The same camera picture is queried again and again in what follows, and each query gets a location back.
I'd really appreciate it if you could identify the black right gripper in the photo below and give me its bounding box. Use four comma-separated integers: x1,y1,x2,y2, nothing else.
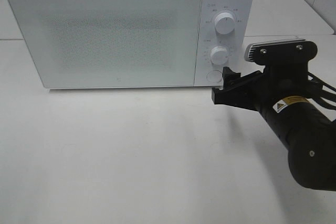
212,63,326,127

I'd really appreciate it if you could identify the white timer knob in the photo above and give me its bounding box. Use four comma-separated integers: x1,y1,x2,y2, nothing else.
210,46,229,65

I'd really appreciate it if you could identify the white upper power knob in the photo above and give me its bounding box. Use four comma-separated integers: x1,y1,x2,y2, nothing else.
213,10,236,35

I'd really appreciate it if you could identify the white microwave door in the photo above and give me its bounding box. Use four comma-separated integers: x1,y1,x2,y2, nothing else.
8,0,201,89

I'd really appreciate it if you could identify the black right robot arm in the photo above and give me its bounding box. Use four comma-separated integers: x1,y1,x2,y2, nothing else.
212,63,335,191

